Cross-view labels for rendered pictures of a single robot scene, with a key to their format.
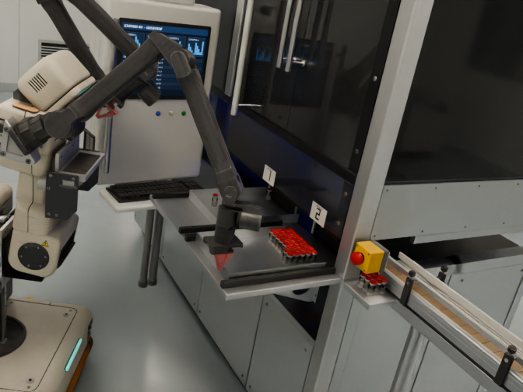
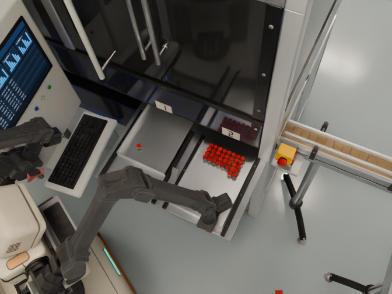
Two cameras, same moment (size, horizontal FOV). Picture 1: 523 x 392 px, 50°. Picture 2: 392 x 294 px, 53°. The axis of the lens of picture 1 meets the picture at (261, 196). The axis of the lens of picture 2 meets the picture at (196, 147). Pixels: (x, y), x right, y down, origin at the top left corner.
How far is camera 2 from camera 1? 1.35 m
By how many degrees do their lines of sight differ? 44
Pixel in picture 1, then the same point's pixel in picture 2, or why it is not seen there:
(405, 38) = (293, 58)
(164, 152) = (56, 119)
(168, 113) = (41, 100)
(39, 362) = (105, 286)
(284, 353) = not seen: hidden behind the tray
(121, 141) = not seen: hidden behind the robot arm
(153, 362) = (133, 206)
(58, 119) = (73, 270)
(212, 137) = (184, 199)
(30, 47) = not seen: outside the picture
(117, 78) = (96, 226)
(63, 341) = (100, 261)
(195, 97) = (161, 194)
